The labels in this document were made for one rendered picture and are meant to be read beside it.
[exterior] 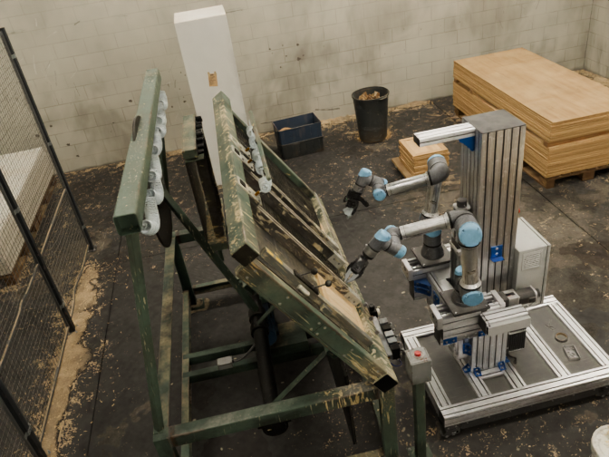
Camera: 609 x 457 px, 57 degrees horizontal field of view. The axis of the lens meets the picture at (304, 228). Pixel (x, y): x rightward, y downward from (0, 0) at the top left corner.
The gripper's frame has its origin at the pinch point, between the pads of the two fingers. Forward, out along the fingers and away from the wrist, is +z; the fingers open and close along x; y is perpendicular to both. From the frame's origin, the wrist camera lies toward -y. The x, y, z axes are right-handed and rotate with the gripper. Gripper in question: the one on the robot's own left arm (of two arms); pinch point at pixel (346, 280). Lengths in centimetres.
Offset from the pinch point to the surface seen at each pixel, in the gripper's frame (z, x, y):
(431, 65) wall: -55, 99, 621
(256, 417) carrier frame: 85, -9, -33
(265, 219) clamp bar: 4, 57, 4
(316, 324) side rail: 13.7, -1.8, -31.6
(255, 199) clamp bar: -6, 67, -4
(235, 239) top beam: -8, 52, -55
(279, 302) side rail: 9.2, 18.9, -44.8
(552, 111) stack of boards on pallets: -113, -59, 388
